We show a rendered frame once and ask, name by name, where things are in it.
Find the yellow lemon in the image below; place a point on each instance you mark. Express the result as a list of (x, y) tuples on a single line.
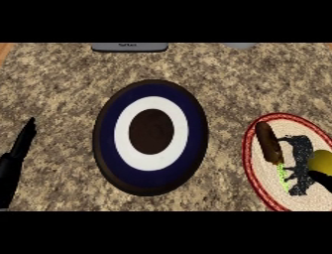
[(325, 162)]

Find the blue white brown ringed plate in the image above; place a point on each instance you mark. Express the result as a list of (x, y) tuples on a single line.
[(149, 137)]

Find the red-rimmed woven placemat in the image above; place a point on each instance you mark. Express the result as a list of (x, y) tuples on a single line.
[(270, 185)]

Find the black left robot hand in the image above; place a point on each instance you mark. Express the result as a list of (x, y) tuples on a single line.
[(7, 165)]

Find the pale grey round object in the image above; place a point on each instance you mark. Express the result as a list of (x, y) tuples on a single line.
[(239, 45)]

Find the brown sausage-shaped food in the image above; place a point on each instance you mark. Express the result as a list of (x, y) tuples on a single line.
[(269, 142)]

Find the grey flat appliance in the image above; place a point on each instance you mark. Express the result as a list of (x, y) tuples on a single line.
[(128, 47)]

